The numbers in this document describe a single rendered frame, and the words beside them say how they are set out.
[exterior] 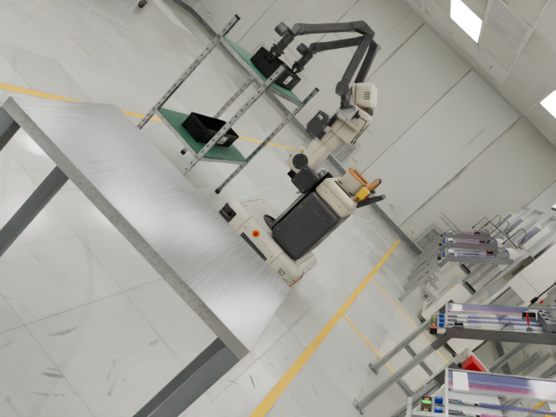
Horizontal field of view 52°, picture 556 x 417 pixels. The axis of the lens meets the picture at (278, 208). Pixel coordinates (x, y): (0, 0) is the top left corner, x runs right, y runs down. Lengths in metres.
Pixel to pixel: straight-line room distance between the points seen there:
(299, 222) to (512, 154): 7.63
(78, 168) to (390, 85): 9.93
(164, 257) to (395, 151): 9.77
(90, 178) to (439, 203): 9.78
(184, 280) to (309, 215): 2.42
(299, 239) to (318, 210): 0.22
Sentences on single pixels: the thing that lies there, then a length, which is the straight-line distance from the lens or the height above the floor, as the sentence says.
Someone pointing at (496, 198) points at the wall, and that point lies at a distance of 10.78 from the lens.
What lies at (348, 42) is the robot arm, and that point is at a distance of 4.02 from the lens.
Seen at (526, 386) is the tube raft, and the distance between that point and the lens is 2.66.
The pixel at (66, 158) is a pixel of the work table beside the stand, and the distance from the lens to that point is 1.21.
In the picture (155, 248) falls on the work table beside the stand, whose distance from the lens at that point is 1.16.
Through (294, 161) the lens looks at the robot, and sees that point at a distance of 3.69.
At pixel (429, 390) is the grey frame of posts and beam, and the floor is 0.59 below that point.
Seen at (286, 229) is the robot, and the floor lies 0.39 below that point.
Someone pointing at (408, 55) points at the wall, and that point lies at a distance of 11.01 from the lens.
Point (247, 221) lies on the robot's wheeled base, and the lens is 3.59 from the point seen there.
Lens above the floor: 1.29
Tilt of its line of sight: 14 degrees down
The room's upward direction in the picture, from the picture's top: 46 degrees clockwise
